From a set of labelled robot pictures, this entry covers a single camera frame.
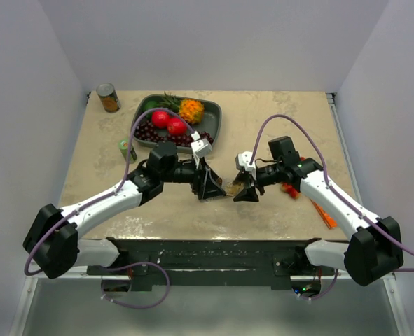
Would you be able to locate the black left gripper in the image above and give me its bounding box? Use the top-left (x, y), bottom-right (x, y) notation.
top-left (161, 153), bottom-right (226, 200)

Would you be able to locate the clear pill bottle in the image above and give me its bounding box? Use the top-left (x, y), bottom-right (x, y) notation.
top-left (221, 180), bottom-right (244, 197)

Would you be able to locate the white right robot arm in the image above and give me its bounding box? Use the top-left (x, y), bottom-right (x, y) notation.
top-left (233, 136), bottom-right (403, 286)

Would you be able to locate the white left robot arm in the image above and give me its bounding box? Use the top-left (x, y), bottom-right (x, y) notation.
top-left (23, 139), bottom-right (226, 279)

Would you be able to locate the red lychee fruit bunch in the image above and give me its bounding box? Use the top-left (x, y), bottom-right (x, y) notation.
top-left (280, 183), bottom-right (300, 200)

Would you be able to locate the red toy apple right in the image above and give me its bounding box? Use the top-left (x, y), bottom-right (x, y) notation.
top-left (167, 117), bottom-right (187, 136)

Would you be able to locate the red toy apple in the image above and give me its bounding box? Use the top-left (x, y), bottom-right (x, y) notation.
top-left (167, 117), bottom-right (187, 136)
top-left (151, 110), bottom-right (171, 129)

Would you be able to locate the grey-green plastic fruit tray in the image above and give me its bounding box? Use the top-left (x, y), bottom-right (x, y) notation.
top-left (131, 93), bottom-right (222, 153)

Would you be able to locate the orange toy pineapple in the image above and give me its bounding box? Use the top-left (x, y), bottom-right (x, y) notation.
top-left (158, 93), bottom-right (205, 125)

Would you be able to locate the red toy apple left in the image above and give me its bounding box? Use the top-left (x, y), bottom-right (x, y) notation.
top-left (151, 110), bottom-right (171, 129)

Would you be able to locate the dark purple grape bunch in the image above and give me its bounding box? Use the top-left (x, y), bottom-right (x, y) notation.
top-left (134, 120), bottom-right (193, 148)

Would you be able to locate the green lidded jar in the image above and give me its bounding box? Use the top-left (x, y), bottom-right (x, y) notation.
top-left (118, 138), bottom-right (137, 163)

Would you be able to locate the orange snack box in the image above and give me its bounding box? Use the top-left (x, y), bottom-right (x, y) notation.
top-left (312, 201), bottom-right (338, 230)

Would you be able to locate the green toy lime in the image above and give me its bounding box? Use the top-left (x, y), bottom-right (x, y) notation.
top-left (143, 101), bottom-right (159, 112)

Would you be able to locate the tin can with orange label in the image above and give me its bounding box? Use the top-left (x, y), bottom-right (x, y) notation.
top-left (96, 83), bottom-right (121, 113)

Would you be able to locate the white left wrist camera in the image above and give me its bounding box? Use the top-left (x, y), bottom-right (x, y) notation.
top-left (191, 139), bottom-right (212, 158)

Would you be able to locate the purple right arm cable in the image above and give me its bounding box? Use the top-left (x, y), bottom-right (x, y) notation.
top-left (248, 114), bottom-right (414, 273)

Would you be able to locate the black table front rail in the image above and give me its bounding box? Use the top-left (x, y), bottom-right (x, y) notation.
top-left (88, 239), bottom-right (334, 291)

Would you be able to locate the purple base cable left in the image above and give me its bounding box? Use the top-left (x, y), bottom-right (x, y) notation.
top-left (99, 261), bottom-right (171, 309)

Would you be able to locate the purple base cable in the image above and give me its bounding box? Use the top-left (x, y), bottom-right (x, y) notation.
top-left (99, 261), bottom-right (171, 309)
top-left (297, 268), bottom-right (340, 302)

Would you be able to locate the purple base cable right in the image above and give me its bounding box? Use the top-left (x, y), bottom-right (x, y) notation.
top-left (297, 268), bottom-right (340, 302)

